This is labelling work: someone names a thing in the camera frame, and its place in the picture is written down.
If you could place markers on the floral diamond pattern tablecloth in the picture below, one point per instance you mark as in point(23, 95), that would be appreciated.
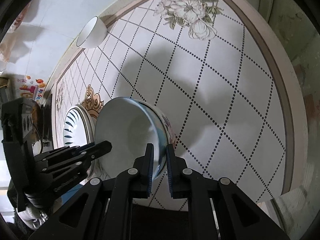
point(225, 105)

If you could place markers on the blue striped plate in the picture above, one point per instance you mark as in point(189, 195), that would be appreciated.
point(75, 122)

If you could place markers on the white bowl with dark rim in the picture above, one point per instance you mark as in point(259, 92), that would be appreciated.
point(95, 33)

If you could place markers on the floral print bowl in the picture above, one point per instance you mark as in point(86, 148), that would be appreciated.
point(125, 130)

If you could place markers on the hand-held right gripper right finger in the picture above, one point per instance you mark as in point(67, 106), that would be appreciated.
point(169, 170)

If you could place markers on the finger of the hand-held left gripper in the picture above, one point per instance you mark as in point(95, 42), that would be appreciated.
point(62, 152)
point(100, 147)

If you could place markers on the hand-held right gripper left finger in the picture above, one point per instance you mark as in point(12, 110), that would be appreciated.
point(150, 170)

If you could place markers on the colourful wall stickers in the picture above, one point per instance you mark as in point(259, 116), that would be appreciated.
point(30, 90)

